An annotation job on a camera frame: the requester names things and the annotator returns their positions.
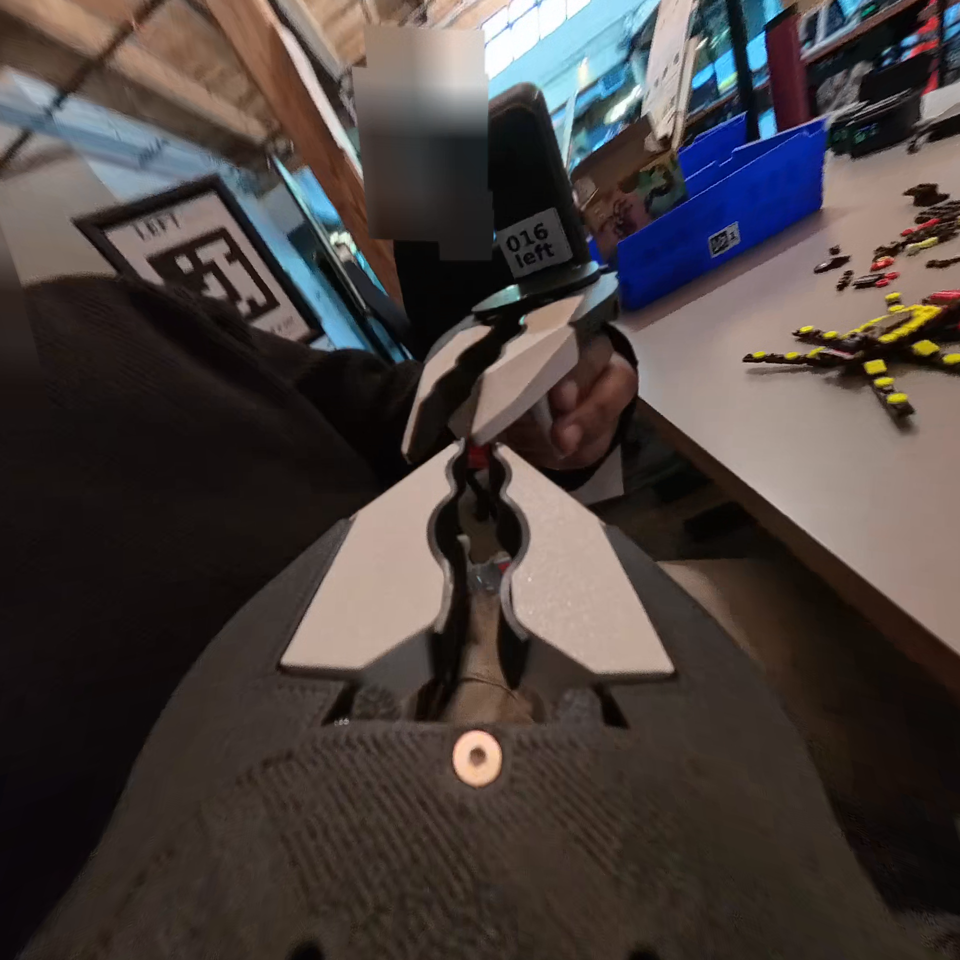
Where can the red black lego assembly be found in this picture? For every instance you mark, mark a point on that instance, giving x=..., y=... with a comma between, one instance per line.
x=478, y=456

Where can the dark red water bottle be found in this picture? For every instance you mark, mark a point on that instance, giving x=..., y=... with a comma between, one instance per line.
x=787, y=67

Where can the black yellow lego spider model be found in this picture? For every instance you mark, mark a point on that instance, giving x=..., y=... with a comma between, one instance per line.
x=862, y=341

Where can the printed cardboard box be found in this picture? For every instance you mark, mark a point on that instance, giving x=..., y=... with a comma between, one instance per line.
x=637, y=195

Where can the black equipment case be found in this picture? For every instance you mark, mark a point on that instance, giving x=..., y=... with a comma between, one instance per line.
x=877, y=120

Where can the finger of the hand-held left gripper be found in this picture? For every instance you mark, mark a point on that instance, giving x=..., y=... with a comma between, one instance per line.
x=431, y=397
x=525, y=367

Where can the person's left hand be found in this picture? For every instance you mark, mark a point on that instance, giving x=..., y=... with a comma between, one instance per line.
x=600, y=405

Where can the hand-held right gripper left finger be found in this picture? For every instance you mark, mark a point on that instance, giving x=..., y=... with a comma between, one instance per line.
x=367, y=592

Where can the pile of loose lego pieces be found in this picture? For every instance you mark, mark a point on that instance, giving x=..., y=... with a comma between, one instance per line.
x=900, y=240

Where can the blue plastic bin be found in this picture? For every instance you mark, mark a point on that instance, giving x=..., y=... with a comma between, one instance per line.
x=712, y=247

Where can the person's black sweater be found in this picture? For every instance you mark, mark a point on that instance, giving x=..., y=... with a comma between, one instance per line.
x=150, y=487

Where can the black pole round top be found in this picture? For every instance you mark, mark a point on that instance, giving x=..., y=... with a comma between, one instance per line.
x=742, y=67

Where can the person's left forearm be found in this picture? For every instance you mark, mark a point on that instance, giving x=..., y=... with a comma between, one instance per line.
x=352, y=390

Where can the black framed marker sign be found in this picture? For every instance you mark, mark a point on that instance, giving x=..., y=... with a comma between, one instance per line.
x=210, y=262

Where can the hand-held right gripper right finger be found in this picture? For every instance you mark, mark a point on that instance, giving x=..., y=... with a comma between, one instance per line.
x=585, y=600

